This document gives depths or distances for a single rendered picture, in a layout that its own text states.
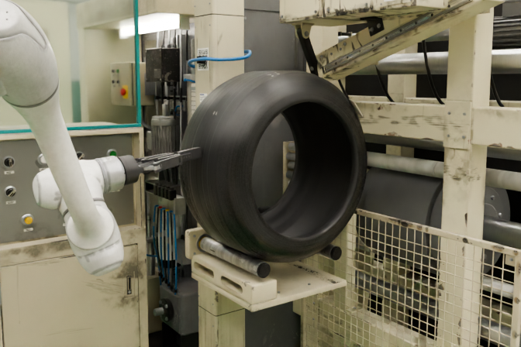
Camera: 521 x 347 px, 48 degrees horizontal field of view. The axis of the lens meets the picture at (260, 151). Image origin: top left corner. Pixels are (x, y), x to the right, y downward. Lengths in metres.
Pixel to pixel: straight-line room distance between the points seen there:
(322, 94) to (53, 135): 0.84
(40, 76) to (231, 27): 1.10
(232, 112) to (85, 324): 1.01
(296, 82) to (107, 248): 0.70
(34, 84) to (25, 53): 0.07
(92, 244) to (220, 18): 0.93
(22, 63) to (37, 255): 1.23
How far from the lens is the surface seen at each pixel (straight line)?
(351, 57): 1.98
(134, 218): 2.23
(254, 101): 1.58
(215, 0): 1.96
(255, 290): 1.69
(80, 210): 1.26
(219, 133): 1.57
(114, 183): 1.47
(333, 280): 1.91
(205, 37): 1.98
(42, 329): 2.17
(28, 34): 0.93
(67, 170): 1.21
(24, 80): 0.97
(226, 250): 1.82
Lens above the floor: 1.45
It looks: 7 degrees down
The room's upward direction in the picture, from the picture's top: straight up
